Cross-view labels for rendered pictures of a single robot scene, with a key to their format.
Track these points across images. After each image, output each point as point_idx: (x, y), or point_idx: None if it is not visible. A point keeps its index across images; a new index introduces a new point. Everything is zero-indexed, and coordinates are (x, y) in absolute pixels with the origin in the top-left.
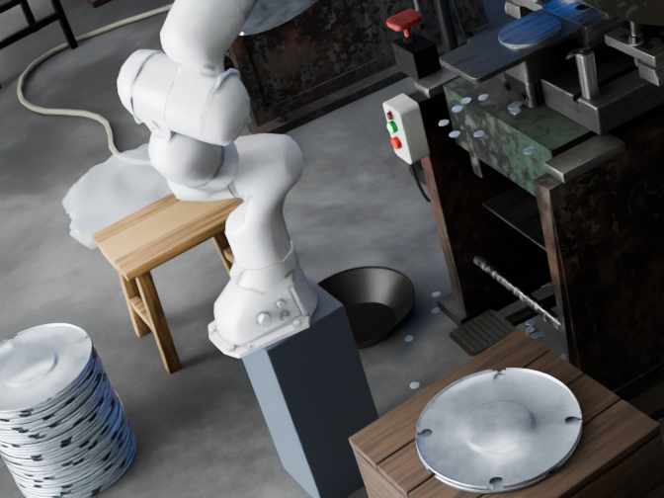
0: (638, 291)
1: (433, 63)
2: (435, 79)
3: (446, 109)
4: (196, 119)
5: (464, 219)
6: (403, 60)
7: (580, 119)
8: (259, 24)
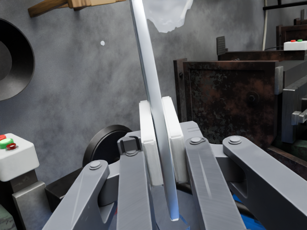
0: None
1: (54, 209)
2: (33, 206)
3: (10, 200)
4: None
5: None
6: (74, 180)
7: None
8: (134, 34)
